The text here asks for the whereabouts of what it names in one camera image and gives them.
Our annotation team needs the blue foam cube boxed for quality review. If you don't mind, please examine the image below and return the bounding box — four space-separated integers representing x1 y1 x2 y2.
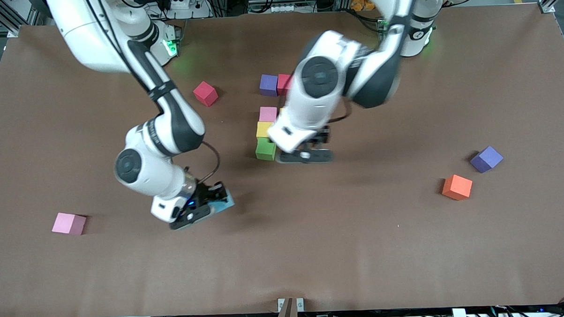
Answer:
208 191 235 214

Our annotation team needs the green foam cube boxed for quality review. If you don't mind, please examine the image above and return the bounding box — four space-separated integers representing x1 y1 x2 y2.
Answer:
255 137 278 161

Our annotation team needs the purple foam cube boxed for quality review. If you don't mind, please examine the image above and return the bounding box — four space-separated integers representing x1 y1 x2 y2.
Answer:
469 145 504 174
259 74 279 97

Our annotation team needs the orange foam cube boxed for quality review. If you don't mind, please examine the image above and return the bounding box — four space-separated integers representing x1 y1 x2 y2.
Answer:
441 174 474 202

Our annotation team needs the brown table cover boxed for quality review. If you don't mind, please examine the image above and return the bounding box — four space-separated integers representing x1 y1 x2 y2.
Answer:
0 1 564 317

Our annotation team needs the white power strip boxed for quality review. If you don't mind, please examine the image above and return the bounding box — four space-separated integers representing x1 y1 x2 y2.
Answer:
157 0 195 11

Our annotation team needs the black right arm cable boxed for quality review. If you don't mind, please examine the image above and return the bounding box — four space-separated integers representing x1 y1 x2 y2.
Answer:
195 141 221 186

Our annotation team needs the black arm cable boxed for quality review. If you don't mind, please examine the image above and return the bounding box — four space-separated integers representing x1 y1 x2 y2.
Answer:
195 141 221 186
327 100 354 124

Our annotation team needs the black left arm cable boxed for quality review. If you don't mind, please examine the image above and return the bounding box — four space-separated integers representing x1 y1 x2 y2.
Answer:
327 100 354 124

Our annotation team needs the small metal bracket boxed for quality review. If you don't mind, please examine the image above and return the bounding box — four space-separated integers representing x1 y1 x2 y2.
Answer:
278 297 305 313

